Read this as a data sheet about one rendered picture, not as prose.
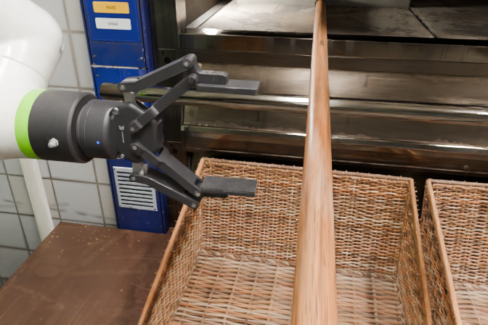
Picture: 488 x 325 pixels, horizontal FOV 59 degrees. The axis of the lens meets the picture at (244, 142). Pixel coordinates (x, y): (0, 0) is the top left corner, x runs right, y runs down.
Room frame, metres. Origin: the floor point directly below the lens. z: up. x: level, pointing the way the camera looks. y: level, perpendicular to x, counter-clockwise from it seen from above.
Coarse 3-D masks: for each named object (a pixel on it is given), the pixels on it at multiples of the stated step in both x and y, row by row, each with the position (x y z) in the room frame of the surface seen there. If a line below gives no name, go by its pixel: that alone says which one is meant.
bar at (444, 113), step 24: (120, 96) 0.69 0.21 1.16; (144, 96) 0.68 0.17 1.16; (192, 96) 0.67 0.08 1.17; (216, 96) 0.66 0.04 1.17; (240, 96) 0.66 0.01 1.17; (264, 96) 0.65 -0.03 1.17; (288, 96) 0.65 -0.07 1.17; (408, 120) 0.62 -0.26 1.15; (432, 120) 0.60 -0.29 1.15; (456, 120) 0.60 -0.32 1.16; (480, 120) 0.59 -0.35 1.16
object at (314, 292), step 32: (320, 0) 1.34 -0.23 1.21; (320, 32) 0.94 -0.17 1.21; (320, 64) 0.71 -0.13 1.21; (320, 96) 0.56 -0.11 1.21; (320, 128) 0.46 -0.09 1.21; (320, 160) 0.38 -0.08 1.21; (320, 192) 0.33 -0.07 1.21; (320, 224) 0.28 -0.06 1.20; (320, 256) 0.24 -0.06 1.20; (320, 288) 0.21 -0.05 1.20; (320, 320) 0.19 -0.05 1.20
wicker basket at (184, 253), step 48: (288, 192) 0.96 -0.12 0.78; (336, 192) 0.94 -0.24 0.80; (384, 192) 0.92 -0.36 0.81; (192, 240) 0.89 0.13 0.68; (240, 240) 0.94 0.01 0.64; (288, 240) 0.92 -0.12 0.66; (336, 240) 0.90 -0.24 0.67; (384, 240) 0.88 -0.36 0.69; (192, 288) 0.81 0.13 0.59; (240, 288) 0.82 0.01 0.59; (288, 288) 0.81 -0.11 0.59; (336, 288) 0.81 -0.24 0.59; (384, 288) 0.81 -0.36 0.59
